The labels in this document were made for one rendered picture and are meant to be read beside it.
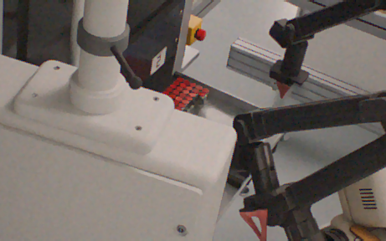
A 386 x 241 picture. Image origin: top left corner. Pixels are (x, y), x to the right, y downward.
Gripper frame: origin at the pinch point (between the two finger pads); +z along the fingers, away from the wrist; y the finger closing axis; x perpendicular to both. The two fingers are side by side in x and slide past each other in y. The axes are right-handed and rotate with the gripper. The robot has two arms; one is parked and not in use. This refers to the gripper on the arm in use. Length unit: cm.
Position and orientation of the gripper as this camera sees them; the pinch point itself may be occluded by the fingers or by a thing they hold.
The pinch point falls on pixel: (282, 94)
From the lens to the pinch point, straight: 264.7
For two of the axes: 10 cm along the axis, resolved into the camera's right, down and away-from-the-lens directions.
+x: -4.7, 5.1, -7.2
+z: -1.6, 7.5, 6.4
